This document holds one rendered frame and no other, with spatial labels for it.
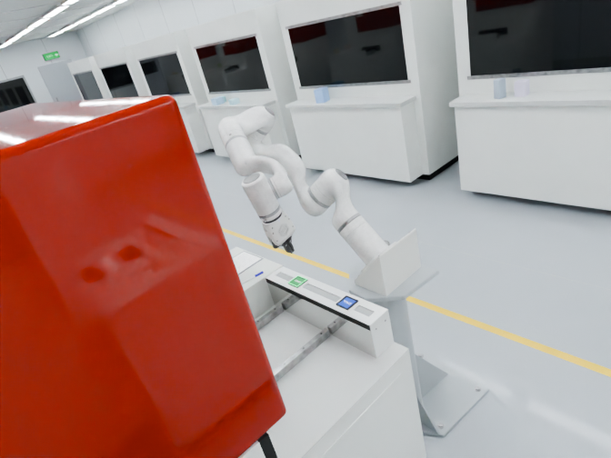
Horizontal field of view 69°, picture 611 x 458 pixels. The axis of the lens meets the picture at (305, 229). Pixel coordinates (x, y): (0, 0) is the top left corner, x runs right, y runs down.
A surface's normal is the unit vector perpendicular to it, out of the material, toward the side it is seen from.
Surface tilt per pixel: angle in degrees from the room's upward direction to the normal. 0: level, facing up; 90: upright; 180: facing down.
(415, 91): 90
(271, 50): 90
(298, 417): 0
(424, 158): 90
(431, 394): 0
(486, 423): 0
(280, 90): 90
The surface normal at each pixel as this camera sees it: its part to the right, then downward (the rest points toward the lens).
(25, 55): 0.66, 0.19
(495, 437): -0.22, -0.87
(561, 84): -0.72, 0.45
